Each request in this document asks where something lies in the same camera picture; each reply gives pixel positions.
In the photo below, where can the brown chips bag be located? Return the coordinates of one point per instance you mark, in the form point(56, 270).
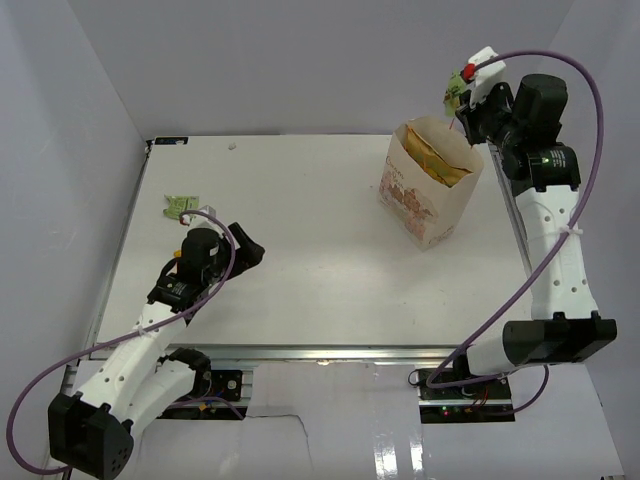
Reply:
point(430, 161)

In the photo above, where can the beige paper bag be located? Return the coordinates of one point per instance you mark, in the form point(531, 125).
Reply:
point(428, 211)

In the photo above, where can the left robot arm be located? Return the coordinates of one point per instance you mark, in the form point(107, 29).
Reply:
point(94, 429)

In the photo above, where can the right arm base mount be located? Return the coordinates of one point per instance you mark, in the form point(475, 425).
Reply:
point(489, 402)

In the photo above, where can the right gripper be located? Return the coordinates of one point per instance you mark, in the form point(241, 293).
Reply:
point(468, 114)

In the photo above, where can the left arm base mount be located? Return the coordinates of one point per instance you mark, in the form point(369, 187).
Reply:
point(211, 386)

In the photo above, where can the light green snack packet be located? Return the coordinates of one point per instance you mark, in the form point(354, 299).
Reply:
point(176, 205)

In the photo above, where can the blue label sticker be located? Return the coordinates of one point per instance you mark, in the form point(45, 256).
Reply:
point(171, 141)

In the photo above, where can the aluminium table frame rail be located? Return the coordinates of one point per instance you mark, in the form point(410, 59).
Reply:
point(340, 278)

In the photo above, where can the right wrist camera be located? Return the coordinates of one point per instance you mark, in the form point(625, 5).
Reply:
point(482, 80)

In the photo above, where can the green triangular snack packet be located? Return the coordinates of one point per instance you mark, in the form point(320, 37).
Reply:
point(458, 84)

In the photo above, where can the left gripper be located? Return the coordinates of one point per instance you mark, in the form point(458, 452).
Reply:
point(249, 253)

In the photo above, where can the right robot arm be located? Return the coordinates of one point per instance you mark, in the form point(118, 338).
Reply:
point(543, 179)

